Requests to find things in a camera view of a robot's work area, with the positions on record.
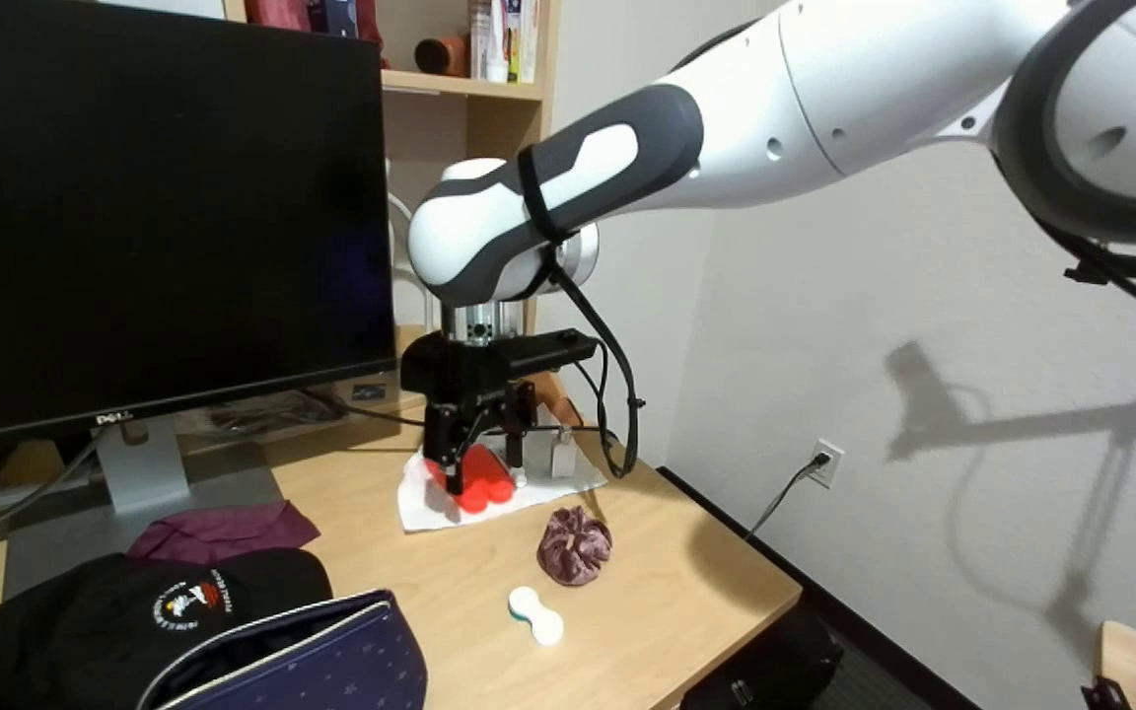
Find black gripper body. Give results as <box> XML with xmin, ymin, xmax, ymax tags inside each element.
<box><xmin>399</xmin><ymin>329</ymin><xmax>536</xmax><ymax>451</ymax></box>

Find white contact lens case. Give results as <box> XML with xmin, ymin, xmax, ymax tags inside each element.
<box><xmin>506</xmin><ymin>585</ymin><xmax>566</xmax><ymax>652</ymax></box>

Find maroon scrunchie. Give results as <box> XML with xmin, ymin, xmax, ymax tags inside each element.
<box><xmin>536</xmin><ymin>504</ymin><xmax>614</xmax><ymax>593</ymax></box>

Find purple cloth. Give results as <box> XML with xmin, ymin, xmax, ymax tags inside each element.
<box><xmin>126</xmin><ymin>500</ymin><xmax>323</xmax><ymax>568</ymax></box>

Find navy zip pouch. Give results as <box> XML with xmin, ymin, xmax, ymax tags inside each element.
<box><xmin>142</xmin><ymin>589</ymin><xmax>431</xmax><ymax>710</ymax></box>

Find wooden shelf unit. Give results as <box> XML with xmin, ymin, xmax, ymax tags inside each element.
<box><xmin>222</xmin><ymin>0</ymin><xmax>560</xmax><ymax>397</ymax></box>

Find silver monitor stand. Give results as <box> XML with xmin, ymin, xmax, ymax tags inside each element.
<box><xmin>0</xmin><ymin>412</ymin><xmax>290</xmax><ymax>599</ymax></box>

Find small dark cylinder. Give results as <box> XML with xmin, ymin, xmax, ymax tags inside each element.
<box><xmin>409</xmin><ymin>31</ymin><xmax>469</xmax><ymax>79</ymax></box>

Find white and red box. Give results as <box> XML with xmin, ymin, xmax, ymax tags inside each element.
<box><xmin>464</xmin><ymin>0</ymin><xmax>545</xmax><ymax>88</ymax></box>

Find black computer monitor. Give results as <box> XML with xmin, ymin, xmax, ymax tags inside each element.
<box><xmin>0</xmin><ymin>0</ymin><xmax>399</xmax><ymax>459</ymax></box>

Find dark can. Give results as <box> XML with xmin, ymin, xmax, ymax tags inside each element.
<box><xmin>307</xmin><ymin>0</ymin><xmax>363</xmax><ymax>38</ymax></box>

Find red bag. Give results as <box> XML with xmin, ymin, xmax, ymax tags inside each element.
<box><xmin>244</xmin><ymin>0</ymin><xmax>317</xmax><ymax>36</ymax></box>

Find black cap white logo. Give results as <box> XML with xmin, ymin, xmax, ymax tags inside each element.
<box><xmin>0</xmin><ymin>549</ymin><xmax>335</xmax><ymax>710</ymax></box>

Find black desk cable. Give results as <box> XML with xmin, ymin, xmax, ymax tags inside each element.
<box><xmin>297</xmin><ymin>382</ymin><xmax>431</xmax><ymax>434</ymax></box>

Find black power cord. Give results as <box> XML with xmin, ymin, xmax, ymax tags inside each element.
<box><xmin>745</xmin><ymin>451</ymin><xmax>836</xmax><ymax>538</ymax></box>

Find white wall outlet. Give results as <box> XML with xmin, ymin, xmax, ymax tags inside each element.
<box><xmin>810</xmin><ymin>434</ymin><xmax>849</xmax><ymax>492</ymax></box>

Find black monitor cable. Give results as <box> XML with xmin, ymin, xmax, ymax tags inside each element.
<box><xmin>0</xmin><ymin>439</ymin><xmax>111</xmax><ymax>564</ymax></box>

